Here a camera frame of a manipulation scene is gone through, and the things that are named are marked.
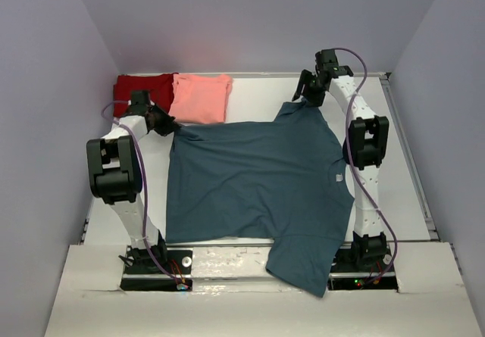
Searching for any blue t-shirt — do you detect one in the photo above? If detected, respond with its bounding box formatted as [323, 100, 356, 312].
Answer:
[166, 102, 354, 297]

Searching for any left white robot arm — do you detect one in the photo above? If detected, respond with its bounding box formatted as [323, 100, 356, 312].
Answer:
[86, 89, 180, 279]

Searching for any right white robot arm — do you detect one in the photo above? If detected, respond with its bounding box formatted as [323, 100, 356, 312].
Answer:
[293, 48, 393, 276]

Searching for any folded red t-shirt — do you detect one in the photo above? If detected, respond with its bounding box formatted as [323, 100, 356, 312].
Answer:
[113, 73, 179, 119]

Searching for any folded pink t-shirt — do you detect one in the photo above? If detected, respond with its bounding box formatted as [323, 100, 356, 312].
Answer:
[169, 73, 233, 124]

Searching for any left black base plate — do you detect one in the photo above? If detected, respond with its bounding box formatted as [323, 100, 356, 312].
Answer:
[118, 247, 193, 292]

